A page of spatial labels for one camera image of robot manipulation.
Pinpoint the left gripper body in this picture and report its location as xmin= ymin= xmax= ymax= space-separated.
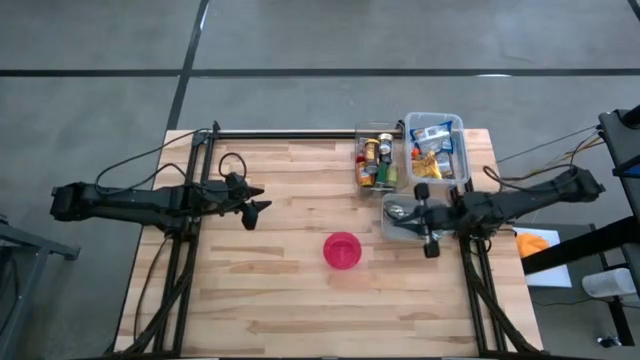
xmin=201 ymin=180 xmax=261 ymax=232

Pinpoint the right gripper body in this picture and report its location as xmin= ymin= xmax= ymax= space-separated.
xmin=413 ymin=182 xmax=462 ymax=260

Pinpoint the grey plastic tray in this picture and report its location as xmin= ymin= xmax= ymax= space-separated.
xmin=380 ymin=193 xmax=452 ymax=243

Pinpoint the pink plastic bowl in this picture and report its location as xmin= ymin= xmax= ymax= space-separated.
xmin=322 ymin=230 xmax=363 ymax=271

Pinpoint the furikake jar beige lid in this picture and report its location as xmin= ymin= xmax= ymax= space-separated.
xmin=377 ymin=131 xmax=395 ymax=165

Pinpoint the brown jar yellow lid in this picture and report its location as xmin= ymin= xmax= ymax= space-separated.
xmin=363 ymin=138 xmax=381 ymax=175

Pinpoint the deep clear plastic bin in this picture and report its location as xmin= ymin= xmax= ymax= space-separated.
xmin=403 ymin=111 xmax=473 ymax=186

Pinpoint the shallow clear plastic tray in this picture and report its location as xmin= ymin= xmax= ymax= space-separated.
xmin=354 ymin=119 xmax=414 ymax=194

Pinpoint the orange object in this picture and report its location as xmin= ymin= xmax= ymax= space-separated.
xmin=516 ymin=232 xmax=550 ymax=259

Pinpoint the white paper sheet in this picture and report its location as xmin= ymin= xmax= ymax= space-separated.
xmin=514 ymin=227 xmax=574 ymax=289

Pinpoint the black diagonal beam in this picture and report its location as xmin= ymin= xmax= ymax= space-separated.
xmin=521 ymin=214 xmax=640 ymax=276

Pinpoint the white rounded plastic part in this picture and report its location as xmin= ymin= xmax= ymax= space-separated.
xmin=581 ymin=267 xmax=639 ymax=300

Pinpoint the dark grey cart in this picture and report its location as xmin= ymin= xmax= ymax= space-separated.
xmin=597 ymin=103 xmax=640 ymax=226

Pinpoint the grey metal stand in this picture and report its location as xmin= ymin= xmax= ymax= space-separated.
xmin=0 ymin=217 xmax=81 ymax=360

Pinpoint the black left camera cable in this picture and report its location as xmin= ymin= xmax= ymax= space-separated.
xmin=217 ymin=151 xmax=249 ymax=177

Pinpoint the black camera cable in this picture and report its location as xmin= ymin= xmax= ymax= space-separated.
xmin=481 ymin=163 xmax=576 ymax=194
xmin=217 ymin=151 xmax=249 ymax=177

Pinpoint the black right camera cable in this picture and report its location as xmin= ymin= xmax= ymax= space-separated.
xmin=481 ymin=163 xmax=576 ymax=194

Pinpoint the black aluminium table frame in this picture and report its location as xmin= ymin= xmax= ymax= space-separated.
xmin=112 ymin=119 xmax=544 ymax=360

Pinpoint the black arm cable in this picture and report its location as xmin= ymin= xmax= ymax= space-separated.
xmin=93 ymin=127 xmax=211 ymax=197

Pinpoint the thin grey cable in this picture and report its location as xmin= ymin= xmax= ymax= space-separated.
xmin=496 ymin=124 xmax=601 ymax=165

